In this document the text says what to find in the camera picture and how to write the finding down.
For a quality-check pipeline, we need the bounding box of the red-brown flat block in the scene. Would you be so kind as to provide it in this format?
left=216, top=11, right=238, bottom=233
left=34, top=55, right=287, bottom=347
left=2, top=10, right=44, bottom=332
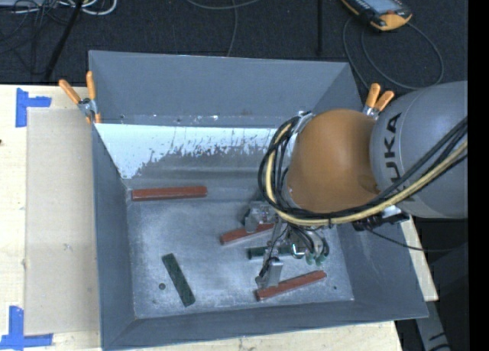
left=254, top=269, right=329, bottom=302
left=219, top=223, right=277, bottom=247
left=131, top=185, right=209, bottom=203

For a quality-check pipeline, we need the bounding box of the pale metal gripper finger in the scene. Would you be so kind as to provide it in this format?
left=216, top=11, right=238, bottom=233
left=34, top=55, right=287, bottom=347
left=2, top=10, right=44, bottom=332
left=243, top=204, right=277, bottom=234
left=254, top=258, right=285, bottom=290

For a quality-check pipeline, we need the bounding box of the dark green flat block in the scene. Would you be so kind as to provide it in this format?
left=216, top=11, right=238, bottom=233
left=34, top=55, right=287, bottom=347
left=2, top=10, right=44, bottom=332
left=247, top=245, right=292, bottom=261
left=161, top=252, right=196, bottom=308

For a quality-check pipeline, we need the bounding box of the pale wood flat board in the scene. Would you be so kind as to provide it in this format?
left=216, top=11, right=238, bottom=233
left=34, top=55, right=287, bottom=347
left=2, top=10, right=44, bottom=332
left=23, top=107, right=102, bottom=337

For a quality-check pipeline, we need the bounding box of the grey metal bin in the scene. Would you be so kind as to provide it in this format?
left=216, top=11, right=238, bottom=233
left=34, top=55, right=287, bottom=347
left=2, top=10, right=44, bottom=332
left=88, top=50, right=430, bottom=351

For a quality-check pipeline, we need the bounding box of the black cylinder on white bracket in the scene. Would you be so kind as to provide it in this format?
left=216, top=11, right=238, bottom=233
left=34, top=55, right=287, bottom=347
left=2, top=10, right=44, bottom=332
left=351, top=205, right=411, bottom=232

